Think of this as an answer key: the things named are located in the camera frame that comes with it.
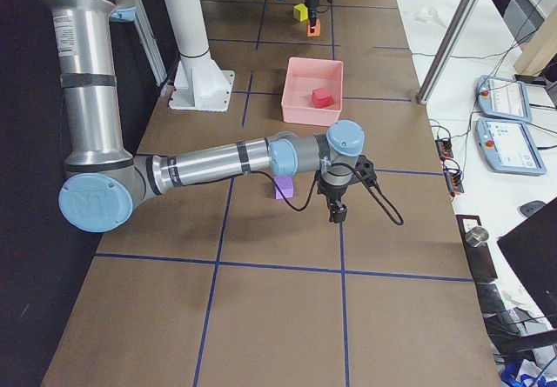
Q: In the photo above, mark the orange black connector box near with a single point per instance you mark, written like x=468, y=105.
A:
x=453, y=177

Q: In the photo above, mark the orange foam block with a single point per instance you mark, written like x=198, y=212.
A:
x=315, y=32

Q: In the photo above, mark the yellow foam block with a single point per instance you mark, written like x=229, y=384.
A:
x=300, y=12

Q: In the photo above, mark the silver metal cylinder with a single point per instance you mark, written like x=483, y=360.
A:
x=476, y=236

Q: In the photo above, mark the pink plastic bin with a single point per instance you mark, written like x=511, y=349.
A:
x=302, y=76

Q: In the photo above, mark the pink foam block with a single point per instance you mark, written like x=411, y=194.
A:
x=321, y=97

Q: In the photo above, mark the purple foam block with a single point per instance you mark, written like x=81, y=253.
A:
x=284, y=187

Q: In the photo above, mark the upper teach pendant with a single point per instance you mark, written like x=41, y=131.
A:
x=503, y=98

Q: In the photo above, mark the orange black connector box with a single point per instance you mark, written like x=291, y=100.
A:
x=453, y=177
x=445, y=148

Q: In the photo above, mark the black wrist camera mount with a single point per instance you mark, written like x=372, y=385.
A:
x=364, y=172

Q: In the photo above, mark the lower teach pendant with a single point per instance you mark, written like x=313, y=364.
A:
x=508, y=147

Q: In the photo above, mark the teach pendant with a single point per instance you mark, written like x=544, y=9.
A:
x=508, y=147
x=503, y=98

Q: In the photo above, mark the orange black connector box far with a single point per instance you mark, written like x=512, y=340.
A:
x=445, y=148

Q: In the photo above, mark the aluminium frame post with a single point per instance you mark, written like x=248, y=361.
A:
x=455, y=29

